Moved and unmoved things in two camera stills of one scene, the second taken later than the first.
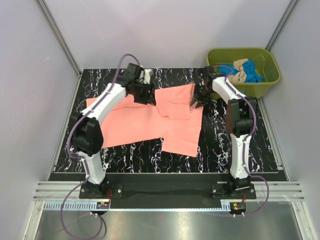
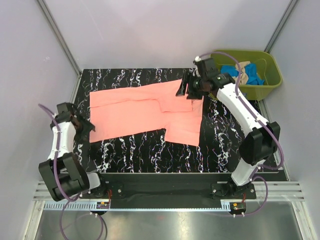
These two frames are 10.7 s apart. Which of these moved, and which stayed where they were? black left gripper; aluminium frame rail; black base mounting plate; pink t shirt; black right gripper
Moved: black right gripper; black left gripper; pink t shirt
Stayed: aluminium frame rail; black base mounting plate
